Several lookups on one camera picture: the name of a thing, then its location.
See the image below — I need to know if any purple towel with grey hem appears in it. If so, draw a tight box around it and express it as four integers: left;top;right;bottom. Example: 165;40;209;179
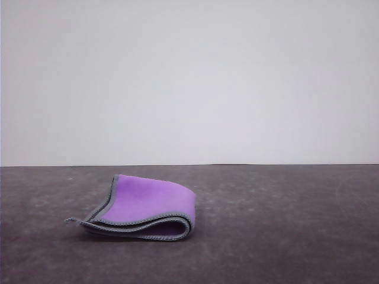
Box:
63;173;198;241

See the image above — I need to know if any grey table cloth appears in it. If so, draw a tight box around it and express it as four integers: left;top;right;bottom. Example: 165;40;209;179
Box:
0;163;379;284

